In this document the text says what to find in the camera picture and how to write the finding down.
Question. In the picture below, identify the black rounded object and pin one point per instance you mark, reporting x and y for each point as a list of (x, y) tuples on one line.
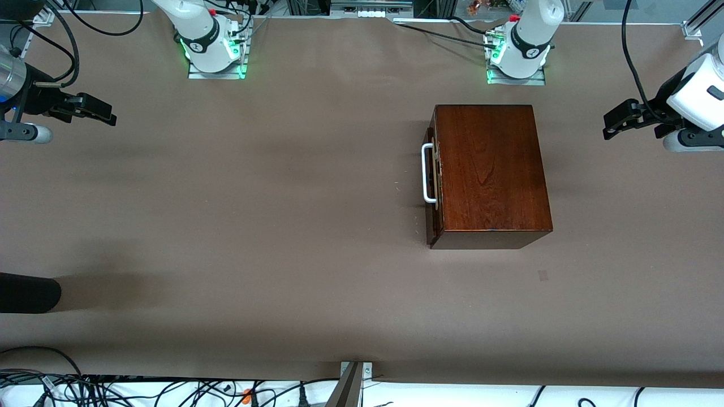
[(28, 293)]

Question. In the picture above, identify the dark brown wooden cabinet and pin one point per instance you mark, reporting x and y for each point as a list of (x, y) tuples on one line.
[(492, 169)]

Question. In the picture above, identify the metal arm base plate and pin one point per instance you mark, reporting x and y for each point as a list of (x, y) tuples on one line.
[(517, 81), (218, 74)]

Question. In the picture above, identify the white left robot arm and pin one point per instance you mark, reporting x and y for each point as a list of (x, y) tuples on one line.
[(531, 39)]

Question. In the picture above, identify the white connector strip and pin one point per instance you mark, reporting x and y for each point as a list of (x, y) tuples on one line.
[(373, 13)]

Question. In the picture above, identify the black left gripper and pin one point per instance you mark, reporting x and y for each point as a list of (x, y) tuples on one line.
[(663, 99)]

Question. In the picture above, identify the light wood drawer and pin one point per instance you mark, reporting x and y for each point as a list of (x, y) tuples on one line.
[(431, 223)]

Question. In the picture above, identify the metal stand bracket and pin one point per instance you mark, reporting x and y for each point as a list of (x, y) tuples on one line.
[(348, 387)]

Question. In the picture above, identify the grey metal rail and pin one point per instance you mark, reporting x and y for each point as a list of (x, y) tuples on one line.
[(370, 4)]

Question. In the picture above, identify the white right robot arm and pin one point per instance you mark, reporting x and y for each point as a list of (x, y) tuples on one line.
[(198, 34)]

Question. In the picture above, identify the aluminium frame profile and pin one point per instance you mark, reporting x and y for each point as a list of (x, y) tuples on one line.
[(693, 28), (45, 18)]

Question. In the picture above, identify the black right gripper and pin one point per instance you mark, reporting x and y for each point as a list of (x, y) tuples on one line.
[(38, 99)]

